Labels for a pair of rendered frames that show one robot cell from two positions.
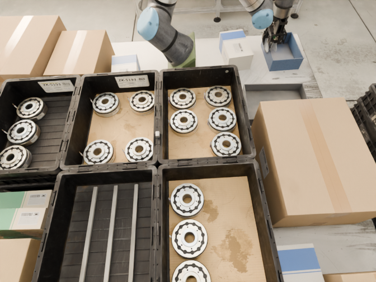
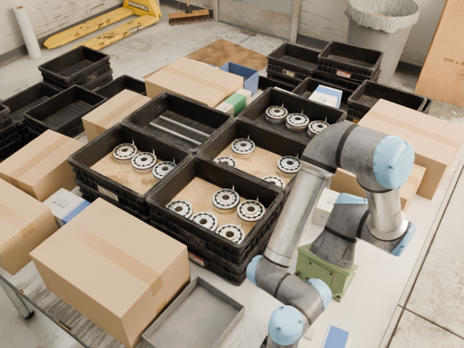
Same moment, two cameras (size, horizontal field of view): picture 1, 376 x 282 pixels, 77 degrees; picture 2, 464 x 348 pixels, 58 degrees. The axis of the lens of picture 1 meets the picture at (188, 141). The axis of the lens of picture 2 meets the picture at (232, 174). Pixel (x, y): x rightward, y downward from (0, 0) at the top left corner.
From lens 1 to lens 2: 148 cm
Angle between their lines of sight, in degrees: 67
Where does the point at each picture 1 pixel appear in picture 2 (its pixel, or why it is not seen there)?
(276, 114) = (162, 246)
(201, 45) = (364, 329)
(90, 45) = not seen: hidden behind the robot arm
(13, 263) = (201, 97)
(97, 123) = (275, 158)
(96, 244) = (186, 132)
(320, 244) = not seen: hidden behind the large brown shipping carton
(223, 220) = (136, 184)
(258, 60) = not seen: outside the picture
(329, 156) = (97, 250)
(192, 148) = (199, 197)
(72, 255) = (190, 123)
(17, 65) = (371, 124)
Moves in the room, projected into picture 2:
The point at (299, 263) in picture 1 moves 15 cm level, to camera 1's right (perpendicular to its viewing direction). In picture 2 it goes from (76, 211) to (44, 237)
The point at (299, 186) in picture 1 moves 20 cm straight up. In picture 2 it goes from (103, 215) to (90, 172)
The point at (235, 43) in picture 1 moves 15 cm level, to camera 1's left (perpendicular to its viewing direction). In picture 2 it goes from (313, 334) to (332, 296)
